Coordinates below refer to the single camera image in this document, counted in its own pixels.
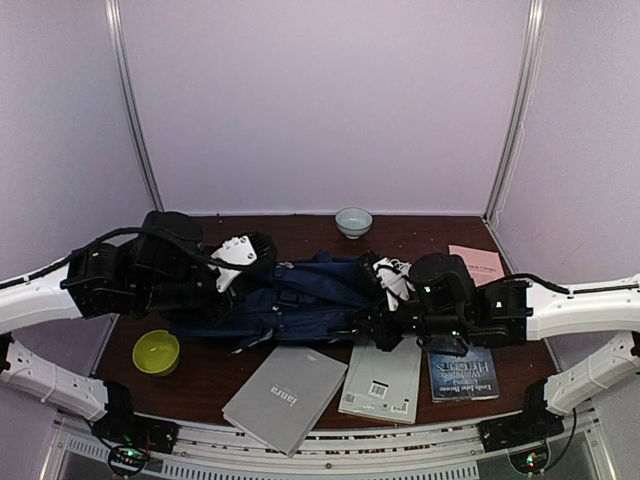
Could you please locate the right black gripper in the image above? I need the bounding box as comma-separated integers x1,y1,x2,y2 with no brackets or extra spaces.
347,295,468,353

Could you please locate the navy blue student backpack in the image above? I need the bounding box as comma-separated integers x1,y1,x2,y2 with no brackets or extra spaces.
161,250,387,355

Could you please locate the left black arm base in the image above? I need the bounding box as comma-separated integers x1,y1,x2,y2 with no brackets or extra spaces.
92,381,179,454

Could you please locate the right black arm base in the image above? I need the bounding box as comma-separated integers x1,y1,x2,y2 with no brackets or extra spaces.
477,379,564,453

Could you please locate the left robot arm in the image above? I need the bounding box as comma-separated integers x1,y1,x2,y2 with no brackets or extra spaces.
1,211,275,444

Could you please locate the light grey barcode notebook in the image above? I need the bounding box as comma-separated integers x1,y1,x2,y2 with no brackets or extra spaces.
338,336,422,425

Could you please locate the lime green bowl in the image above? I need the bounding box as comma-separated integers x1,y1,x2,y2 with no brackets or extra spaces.
131,330,181,377

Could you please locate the dark Wuthering Heights book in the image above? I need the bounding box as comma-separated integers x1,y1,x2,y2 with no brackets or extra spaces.
428,347,500,403

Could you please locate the pale celadon ceramic bowl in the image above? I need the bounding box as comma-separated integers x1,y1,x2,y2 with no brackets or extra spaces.
334,207,373,240

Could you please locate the grey hardcover book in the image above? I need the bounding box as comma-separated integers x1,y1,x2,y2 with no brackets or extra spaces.
222,346,347,457

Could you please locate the pink paperback book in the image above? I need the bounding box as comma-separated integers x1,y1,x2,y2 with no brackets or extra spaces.
448,245,504,287

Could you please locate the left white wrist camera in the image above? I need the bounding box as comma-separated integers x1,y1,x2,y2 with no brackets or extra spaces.
208,232,277,293

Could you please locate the aluminium front rail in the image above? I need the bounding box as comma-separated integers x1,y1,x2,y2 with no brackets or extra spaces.
49,407,601,480

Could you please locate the right aluminium frame post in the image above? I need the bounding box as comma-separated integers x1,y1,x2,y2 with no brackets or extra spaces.
484,0,546,228

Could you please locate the aluminium frame post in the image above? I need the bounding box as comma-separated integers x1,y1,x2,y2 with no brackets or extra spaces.
484,0,546,228
104,0,165,211

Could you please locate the left aluminium frame post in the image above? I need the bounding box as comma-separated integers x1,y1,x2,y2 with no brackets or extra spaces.
104,0,165,211

